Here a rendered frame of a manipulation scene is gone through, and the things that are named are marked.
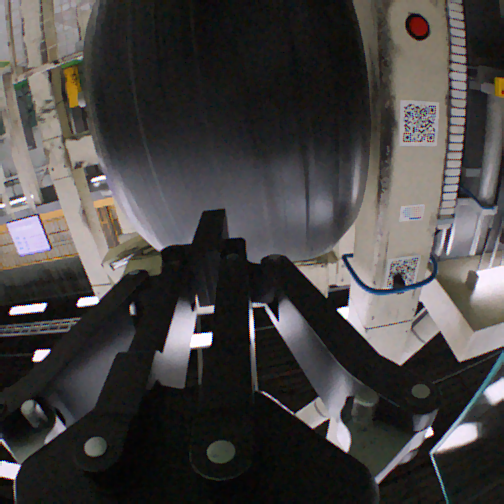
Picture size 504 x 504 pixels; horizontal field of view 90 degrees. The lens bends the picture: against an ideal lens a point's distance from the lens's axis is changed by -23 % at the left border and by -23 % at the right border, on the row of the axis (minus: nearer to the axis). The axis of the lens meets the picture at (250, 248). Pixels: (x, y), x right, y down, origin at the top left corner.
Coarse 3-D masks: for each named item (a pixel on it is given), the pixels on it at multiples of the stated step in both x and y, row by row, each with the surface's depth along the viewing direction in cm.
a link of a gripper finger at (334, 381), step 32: (288, 288) 12; (288, 320) 11; (320, 320) 10; (320, 352) 9; (352, 352) 8; (320, 384) 9; (352, 384) 7; (384, 384) 7; (416, 384) 6; (384, 416) 7; (416, 416) 6; (416, 448) 6
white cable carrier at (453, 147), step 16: (448, 0) 33; (448, 16) 35; (448, 32) 37; (464, 32) 36; (464, 48) 37; (464, 80) 40; (464, 96) 42; (464, 112) 43; (448, 128) 46; (448, 144) 47; (448, 160) 48; (448, 176) 50; (448, 192) 52; (448, 208) 53; (448, 224) 55
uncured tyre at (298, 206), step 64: (128, 0) 22; (192, 0) 21; (256, 0) 21; (320, 0) 21; (128, 64) 23; (192, 64) 23; (256, 64) 23; (320, 64) 23; (128, 128) 26; (192, 128) 26; (256, 128) 26; (320, 128) 26; (128, 192) 30; (192, 192) 30; (256, 192) 30; (320, 192) 30; (256, 256) 40
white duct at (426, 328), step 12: (420, 312) 118; (420, 324) 115; (432, 324) 111; (408, 336) 117; (420, 336) 114; (432, 336) 114; (408, 348) 117; (312, 408) 142; (324, 408) 137; (312, 420) 141; (324, 420) 141
